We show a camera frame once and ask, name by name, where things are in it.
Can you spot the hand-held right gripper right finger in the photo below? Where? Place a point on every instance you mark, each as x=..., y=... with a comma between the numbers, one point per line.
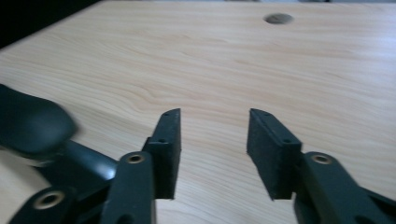
x=272, y=155

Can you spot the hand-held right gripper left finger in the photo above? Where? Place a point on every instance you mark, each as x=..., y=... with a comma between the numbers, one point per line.
x=166, y=155

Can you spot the black stapler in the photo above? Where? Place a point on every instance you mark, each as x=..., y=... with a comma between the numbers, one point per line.
x=31, y=124

